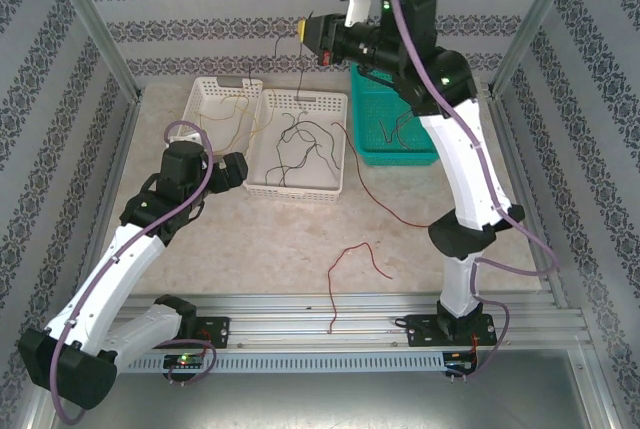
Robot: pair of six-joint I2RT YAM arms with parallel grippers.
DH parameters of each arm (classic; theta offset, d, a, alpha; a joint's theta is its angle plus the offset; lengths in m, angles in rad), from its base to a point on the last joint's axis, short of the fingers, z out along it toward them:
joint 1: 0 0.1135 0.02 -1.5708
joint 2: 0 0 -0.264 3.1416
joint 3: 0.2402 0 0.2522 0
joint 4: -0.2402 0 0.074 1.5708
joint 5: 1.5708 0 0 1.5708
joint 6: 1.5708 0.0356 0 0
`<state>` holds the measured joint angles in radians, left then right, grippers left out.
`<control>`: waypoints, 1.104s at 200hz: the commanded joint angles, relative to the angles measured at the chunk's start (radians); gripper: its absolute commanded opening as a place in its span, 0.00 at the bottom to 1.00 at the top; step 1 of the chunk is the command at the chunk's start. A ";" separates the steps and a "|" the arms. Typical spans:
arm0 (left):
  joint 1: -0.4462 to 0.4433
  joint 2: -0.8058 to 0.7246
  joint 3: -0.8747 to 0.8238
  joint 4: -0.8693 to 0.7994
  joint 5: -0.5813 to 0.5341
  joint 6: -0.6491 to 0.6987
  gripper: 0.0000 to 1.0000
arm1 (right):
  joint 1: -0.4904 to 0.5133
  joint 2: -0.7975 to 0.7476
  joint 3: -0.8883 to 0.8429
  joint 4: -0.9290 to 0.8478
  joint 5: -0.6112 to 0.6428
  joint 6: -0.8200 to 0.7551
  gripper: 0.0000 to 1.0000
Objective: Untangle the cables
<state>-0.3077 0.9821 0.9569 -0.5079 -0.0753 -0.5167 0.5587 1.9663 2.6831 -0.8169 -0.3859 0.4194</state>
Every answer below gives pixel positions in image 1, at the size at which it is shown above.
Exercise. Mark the aluminium mounting rail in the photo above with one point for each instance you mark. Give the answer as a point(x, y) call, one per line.
point(310, 324)

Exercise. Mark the large white perforated basket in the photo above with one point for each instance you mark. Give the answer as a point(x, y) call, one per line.
point(300, 194)

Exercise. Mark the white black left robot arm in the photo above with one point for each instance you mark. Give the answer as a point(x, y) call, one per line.
point(100, 289)

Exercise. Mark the steel base sheet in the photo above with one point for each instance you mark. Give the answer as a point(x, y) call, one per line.
point(320, 399)

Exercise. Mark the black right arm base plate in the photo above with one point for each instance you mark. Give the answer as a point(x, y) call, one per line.
point(420, 331)

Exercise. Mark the aluminium frame post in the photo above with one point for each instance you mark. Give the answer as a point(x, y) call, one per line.
point(96, 24)
point(532, 24)

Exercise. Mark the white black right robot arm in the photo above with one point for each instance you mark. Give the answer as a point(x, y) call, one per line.
point(460, 169)

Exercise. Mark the teal perforated basket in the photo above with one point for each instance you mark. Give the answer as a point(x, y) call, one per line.
point(370, 119)

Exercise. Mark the small white perforated basket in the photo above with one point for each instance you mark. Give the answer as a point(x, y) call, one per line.
point(222, 129)

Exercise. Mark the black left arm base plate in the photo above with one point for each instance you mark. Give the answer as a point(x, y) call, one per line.
point(217, 331)

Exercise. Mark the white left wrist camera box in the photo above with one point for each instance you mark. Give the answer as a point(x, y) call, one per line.
point(192, 138)

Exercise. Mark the aluminium side rail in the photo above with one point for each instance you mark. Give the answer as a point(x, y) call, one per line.
point(510, 149)
point(109, 199)

